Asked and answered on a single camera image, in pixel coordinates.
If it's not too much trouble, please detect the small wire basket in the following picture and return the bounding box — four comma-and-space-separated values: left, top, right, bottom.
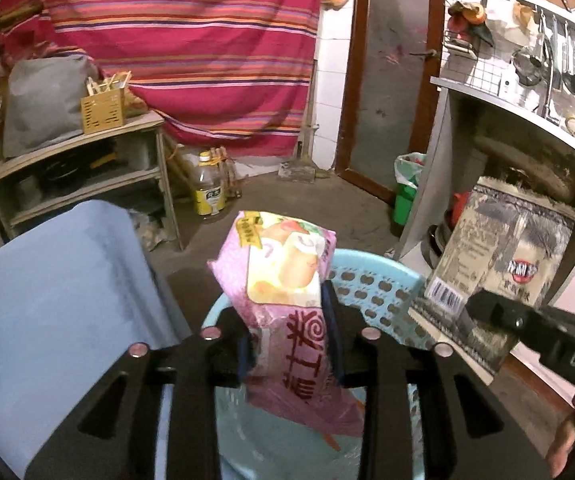
445, 0, 494, 61

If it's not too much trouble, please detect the green trash bin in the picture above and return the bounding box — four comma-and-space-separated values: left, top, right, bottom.
392, 152, 427, 226

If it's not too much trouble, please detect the light blue plastic basket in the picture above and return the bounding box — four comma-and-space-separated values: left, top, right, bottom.
200, 249, 498, 480

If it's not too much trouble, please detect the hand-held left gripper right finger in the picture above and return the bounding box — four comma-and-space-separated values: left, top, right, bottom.
320, 280, 553, 480

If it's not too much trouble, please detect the cooking oil bottle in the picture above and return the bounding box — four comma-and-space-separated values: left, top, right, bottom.
190, 152, 228, 223

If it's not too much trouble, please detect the grey printed snack packet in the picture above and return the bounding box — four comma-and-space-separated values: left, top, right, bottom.
407, 176, 575, 376

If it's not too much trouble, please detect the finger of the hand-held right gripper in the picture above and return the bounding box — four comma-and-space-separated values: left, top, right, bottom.
460, 289, 549, 357

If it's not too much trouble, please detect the pink snack packet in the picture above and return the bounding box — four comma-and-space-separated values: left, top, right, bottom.
206, 210, 365, 438

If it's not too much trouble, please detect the brown framed door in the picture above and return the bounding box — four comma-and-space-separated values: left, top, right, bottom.
335, 0, 448, 206

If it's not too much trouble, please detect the glass bottle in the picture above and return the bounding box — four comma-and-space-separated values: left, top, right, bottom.
210, 146, 243, 200

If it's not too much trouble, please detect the wooden shelf cabinet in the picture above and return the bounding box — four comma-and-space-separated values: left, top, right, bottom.
0, 110, 186, 253

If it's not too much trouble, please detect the black pan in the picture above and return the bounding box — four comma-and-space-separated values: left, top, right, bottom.
40, 157, 93, 196

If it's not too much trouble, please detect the yellow chopstick holder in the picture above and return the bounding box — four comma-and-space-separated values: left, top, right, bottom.
80, 71, 133, 135

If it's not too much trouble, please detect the floor brush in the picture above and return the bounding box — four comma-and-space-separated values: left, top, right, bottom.
278, 60, 319, 184

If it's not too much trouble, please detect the wire wall rack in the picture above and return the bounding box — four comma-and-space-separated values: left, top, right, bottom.
442, 0, 575, 128

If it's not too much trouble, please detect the white kitchen counter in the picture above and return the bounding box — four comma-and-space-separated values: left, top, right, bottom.
397, 76, 575, 311

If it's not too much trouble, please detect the metal strainer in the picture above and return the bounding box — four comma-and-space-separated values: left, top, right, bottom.
512, 47, 547, 87

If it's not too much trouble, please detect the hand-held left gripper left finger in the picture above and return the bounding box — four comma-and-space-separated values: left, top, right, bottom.
24, 305, 258, 480

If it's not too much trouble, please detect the grey cushion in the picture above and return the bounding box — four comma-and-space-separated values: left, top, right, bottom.
2, 55, 99, 158

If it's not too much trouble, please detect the red striped cloth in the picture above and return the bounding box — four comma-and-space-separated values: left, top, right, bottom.
0, 0, 325, 158

